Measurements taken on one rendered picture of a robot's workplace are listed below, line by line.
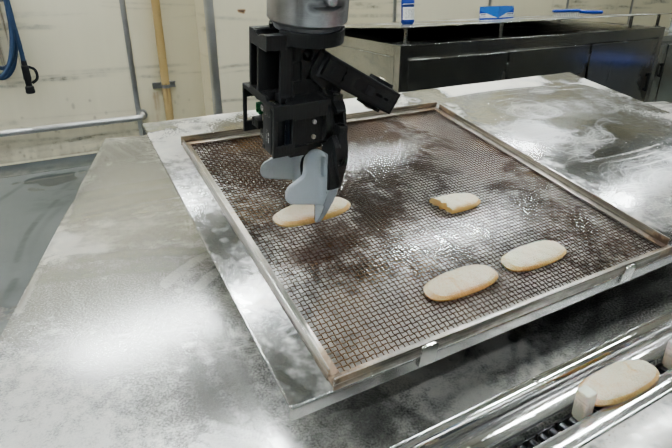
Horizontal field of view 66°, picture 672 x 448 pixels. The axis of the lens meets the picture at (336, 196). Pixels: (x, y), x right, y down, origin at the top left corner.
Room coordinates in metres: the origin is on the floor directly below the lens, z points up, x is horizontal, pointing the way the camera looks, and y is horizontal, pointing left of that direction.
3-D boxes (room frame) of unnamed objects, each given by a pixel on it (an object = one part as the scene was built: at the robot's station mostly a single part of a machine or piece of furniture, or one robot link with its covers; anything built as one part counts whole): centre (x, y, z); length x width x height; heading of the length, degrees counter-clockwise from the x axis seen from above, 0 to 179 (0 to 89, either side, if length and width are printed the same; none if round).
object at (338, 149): (0.51, 0.01, 1.05); 0.05 x 0.02 x 0.09; 33
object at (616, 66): (3.17, -0.86, 0.51); 1.93 x 1.05 x 1.02; 119
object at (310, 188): (0.51, 0.03, 1.00); 0.06 x 0.03 x 0.09; 123
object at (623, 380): (0.39, -0.27, 0.86); 0.10 x 0.04 x 0.01; 117
